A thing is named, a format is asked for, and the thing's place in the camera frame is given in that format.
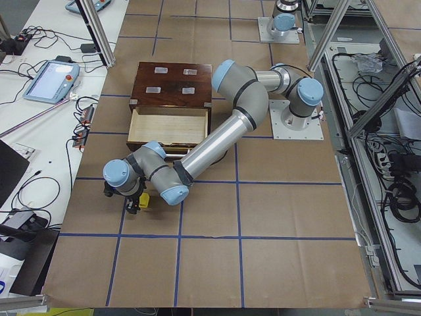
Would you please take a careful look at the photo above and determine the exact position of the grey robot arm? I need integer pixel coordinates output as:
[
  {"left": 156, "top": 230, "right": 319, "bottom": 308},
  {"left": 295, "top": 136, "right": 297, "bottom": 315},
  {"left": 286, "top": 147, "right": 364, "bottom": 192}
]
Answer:
[
  {"left": 267, "top": 0, "right": 299, "bottom": 38},
  {"left": 103, "top": 59, "right": 324, "bottom": 214}
]

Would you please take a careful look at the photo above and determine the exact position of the small black power brick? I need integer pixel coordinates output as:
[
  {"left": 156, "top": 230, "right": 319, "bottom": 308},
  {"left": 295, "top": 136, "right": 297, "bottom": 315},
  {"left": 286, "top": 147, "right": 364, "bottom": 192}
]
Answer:
[{"left": 80, "top": 43, "right": 97, "bottom": 53}]

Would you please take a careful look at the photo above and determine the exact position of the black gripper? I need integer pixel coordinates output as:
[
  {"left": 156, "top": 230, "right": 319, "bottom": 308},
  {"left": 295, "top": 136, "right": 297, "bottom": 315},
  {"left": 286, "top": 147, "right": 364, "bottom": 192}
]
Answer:
[{"left": 103, "top": 176, "right": 146, "bottom": 215}]

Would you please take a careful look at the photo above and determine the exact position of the blue teach pendant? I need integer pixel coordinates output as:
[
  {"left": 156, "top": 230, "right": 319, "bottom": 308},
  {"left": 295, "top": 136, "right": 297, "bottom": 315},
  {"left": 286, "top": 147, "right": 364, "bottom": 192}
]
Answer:
[
  {"left": 23, "top": 61, "right": 80, "bottom": 104},
  {"left": 64, "top": 0, "right": 114, "bottom": 15}
]

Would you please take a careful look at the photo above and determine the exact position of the light wooden drawer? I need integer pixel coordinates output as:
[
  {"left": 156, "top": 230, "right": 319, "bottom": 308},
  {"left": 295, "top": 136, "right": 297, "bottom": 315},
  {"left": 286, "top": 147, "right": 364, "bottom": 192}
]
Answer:
[{"left": 126, "top": 107, "right": 211, "bottom": 155}]

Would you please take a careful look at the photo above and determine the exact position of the brown paper table cover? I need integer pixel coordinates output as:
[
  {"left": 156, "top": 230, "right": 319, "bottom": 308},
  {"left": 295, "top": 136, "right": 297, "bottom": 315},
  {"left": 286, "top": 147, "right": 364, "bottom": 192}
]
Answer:
[{"left": 43, "top": 1, "right": 371, "bottom": 308}]

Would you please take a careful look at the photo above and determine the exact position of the black laptop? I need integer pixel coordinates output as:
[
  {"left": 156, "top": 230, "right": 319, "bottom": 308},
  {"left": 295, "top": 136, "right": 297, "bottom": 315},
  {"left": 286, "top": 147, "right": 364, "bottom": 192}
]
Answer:
[{"left": 0, "top": 141, "right": 30, "bottom": 206}]

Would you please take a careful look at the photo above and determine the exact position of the yellow block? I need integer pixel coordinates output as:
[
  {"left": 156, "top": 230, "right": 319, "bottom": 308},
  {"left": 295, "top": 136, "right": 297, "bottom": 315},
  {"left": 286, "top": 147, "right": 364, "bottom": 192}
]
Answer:
[{"left": 141, "top": 192, "right": 150, "bottom": 209}]

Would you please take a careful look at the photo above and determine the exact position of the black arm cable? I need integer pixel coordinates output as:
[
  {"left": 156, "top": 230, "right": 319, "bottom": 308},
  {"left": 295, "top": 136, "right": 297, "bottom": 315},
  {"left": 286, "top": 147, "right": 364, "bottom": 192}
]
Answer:
[{"left": 203, "top": 147, "right": 232, "bottom": 165}]

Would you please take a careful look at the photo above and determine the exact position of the dark wooden drawer cabinet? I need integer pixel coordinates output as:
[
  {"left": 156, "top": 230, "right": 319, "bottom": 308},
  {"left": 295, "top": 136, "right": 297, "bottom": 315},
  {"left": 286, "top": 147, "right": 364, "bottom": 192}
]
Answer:
[{"left": 129, "top": 62, "right": 212, "bottom": 109}]

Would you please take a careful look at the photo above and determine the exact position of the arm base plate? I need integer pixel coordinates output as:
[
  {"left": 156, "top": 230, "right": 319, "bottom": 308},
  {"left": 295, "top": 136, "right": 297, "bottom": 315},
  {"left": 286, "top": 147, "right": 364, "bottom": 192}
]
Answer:
[
  {"left": 258, "top": 16, "right": 299, "bottom": 44},
  {"left": 269, "top": 99, "right": 324, "bottom": 141}
]

